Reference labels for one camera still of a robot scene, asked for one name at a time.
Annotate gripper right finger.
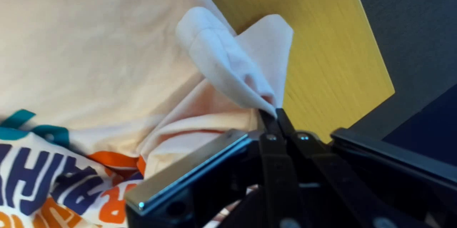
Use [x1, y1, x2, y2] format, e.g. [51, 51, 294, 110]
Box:
[276, 108, 457, 228]

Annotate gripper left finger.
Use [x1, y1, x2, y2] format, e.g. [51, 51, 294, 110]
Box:
[124, 109, 305, 228]

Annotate white printed t-shirt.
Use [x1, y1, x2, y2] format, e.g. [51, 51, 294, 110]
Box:
[0, 0, 294, 228]

